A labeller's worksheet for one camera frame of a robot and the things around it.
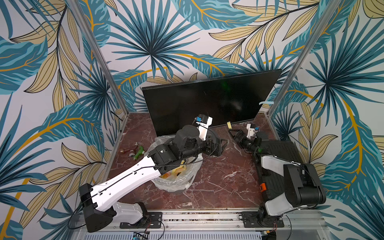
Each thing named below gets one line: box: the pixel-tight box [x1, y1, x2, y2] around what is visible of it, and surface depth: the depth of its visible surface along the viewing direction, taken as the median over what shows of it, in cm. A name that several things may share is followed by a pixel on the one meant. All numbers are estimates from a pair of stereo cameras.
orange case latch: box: [259, 182, 267, 192], surface depth 81 cm
